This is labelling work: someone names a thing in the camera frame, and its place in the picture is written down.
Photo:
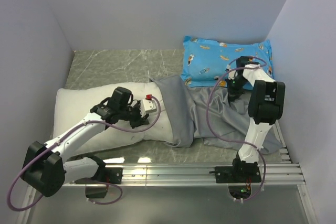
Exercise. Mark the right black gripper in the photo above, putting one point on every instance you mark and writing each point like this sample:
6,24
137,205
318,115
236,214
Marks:
233,94

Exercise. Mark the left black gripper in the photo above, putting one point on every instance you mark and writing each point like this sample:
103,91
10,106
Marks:
139,120

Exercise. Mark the grey pillowcase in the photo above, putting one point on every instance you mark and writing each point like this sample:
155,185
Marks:
205,113

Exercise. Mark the white pillow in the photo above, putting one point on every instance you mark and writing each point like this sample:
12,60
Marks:
73,105

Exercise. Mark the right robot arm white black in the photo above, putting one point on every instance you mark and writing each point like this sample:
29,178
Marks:
264,109

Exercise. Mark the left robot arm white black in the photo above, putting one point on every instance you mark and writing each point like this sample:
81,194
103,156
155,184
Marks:
47,166

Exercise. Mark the blue cartoon print pillow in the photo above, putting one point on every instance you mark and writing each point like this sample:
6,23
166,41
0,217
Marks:
206,60

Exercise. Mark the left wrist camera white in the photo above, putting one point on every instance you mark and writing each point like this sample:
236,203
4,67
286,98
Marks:
147,105

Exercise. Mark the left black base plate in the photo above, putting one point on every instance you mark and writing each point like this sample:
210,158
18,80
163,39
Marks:
110,175

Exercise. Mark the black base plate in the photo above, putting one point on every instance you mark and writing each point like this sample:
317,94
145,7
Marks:
110,175
231,175

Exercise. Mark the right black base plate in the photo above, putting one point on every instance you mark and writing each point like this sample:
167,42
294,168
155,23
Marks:
231,175

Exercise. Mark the aluminium mounting rail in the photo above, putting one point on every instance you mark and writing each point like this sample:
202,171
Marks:
198,174

